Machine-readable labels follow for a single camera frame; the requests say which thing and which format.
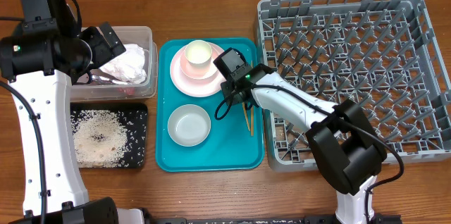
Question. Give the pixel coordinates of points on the small pink plate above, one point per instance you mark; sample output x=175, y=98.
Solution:
x=198, y=73

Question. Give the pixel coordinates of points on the cooked white rice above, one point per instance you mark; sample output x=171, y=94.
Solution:
x=100, y=139

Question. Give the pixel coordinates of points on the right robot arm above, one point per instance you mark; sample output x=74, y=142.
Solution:
x=345, y=147

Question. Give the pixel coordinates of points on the grey dishwasher rack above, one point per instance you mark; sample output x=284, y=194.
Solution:
x=382, y=54

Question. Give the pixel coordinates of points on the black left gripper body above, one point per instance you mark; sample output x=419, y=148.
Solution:
x=101, y=52

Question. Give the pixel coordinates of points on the clear plastic bin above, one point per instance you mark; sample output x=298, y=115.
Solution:
x=142, y=36

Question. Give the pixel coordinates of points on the large pink plate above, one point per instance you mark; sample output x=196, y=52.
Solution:
x=190, y=86

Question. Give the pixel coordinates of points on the teal plastic tray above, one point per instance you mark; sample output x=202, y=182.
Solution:
x=229, y=145

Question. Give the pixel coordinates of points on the wooden chopstick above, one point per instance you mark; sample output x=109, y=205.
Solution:
x=252, y=121
x=245, y=115

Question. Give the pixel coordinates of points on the black tray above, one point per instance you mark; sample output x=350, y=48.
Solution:
x=137, y=136

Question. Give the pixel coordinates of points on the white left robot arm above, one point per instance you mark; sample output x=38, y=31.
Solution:
x=39, y=65

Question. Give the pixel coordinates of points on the red snack wrapper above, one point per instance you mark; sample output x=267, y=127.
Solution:
x=107, y=82

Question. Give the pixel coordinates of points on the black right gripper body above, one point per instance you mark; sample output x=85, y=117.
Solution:
x=233, y=97

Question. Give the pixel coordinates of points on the cream cup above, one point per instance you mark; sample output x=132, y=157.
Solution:
x=198, y=53

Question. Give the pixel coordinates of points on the white tissue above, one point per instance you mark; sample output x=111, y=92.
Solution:
x=129, y=66

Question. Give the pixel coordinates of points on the grey bowl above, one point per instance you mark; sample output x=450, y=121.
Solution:
x=189, y=125

